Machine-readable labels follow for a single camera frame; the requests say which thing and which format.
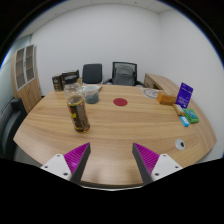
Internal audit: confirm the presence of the black sofa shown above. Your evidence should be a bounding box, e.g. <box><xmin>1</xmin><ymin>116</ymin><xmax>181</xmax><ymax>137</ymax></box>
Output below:
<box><xmin>0</xmin><ymin>97</ymin><xmax>28</xmax><ymax>160</ymax></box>

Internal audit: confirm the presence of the small blue box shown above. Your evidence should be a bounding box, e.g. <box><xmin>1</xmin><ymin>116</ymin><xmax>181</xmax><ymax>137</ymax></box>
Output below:
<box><xmin>179</xmin><ymin>115</ymin><xmax>190</xmax><ymax>128</ymax></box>

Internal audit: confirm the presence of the round cable grommet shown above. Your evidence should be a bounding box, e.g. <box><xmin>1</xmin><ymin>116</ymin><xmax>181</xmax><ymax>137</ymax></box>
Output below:
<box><xmin>174</xmin><ymin>138</ymin><xmax>186</xmax><ymax>151</ymax></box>

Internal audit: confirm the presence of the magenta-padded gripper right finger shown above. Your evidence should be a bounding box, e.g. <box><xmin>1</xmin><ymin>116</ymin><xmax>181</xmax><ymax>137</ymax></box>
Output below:
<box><xmin>131</xmin><ymin>142</ymin><xmax>184</xmax><ymax>186</ymax></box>

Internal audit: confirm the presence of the wooden shelf cabinet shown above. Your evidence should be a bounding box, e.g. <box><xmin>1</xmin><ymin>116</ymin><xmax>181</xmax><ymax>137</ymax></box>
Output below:
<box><xmin>11</xmin><ymin>44</ymin><xmax>43</xmax><ymax>114</ymax></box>

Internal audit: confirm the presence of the black office chair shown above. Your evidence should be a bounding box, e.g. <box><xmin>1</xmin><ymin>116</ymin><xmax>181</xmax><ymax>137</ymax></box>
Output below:
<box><xmin>81</xmin><ymin>63</ymin><xmax>104</xmax><ymax>85</ymax></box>

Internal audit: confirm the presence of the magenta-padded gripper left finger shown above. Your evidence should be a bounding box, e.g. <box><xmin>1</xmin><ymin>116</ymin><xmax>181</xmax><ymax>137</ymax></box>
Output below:
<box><xmin>41</xmin><ymin>142</ymin><xmax>92</xmax><ymax>186</ymax></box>

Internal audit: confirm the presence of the purple standing card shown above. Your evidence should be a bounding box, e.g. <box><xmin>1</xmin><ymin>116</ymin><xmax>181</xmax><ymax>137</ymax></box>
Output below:
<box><xmin>175</xmin><ymin>82</ymin><xmax>194</xmax><ymax>109</ymax></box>

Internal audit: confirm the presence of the dark brown carton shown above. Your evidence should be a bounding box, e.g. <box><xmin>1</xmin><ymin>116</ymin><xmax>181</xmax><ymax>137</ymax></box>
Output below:
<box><xmin>51</xmin><ymin>75</ymin><xmax>64</xmax><ymax>93</ymax></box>

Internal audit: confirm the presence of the wooden side desk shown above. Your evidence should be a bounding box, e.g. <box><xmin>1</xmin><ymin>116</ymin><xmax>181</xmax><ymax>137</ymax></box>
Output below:
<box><xmin>143</xmin><ymin>73</ymin><xmax>181</xmax><ymax>96</ymax></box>

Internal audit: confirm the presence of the orange box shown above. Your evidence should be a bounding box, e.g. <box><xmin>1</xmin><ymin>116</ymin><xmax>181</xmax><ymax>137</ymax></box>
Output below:
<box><xmin>156</xmin><ymin>90</ymin><xmax>178</xmax><ymax>106</ymax></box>

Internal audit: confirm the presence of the flat round red coaster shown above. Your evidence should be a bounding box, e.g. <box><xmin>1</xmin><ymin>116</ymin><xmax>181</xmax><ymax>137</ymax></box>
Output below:
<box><xmin>112</xmin><ymin>97</ymin><xmax>129</xmax><ymax>107</ymax></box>

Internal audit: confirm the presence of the white mug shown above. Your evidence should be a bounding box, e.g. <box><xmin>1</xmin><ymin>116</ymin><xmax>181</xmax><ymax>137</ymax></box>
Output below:
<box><xmin>82</xmin><ymin>84</ymin><xmax>100</xmax><ymax>105</ymax></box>

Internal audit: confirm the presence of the black carton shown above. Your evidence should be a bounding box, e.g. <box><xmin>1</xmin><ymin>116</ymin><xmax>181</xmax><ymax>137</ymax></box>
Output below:
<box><xmin>61</xmin><ymin>69</ymin><xmax>81</xmax><ymax>81</ymax></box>

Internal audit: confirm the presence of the grey mesh office chair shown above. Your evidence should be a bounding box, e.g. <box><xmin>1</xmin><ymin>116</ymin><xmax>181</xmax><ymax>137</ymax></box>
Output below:
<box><xmin>103</xmin><ymin>61</ymin><xmax>145</xmax><ymax>88</ymax></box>

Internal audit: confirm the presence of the clear drink bottle black cap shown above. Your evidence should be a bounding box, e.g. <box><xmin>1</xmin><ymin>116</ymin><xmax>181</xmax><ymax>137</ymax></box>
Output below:
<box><xmin>63</xmin><ymin>75</ymin><xmax>91</xmax><ymax>134</ymax></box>

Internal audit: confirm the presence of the small tan box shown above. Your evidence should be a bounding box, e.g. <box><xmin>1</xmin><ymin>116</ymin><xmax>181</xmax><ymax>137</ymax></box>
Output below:
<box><xmin>172</xmin><ymin>103</ymin><xmax>186</xmax><ymax>117</ymax></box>

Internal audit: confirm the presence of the green box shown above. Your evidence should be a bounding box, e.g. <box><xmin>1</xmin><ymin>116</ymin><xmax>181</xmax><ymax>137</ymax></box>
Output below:
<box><xmin>182</xmin><ymin>108</ymin><xmax>200</xmax><ymax>125</ymax></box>

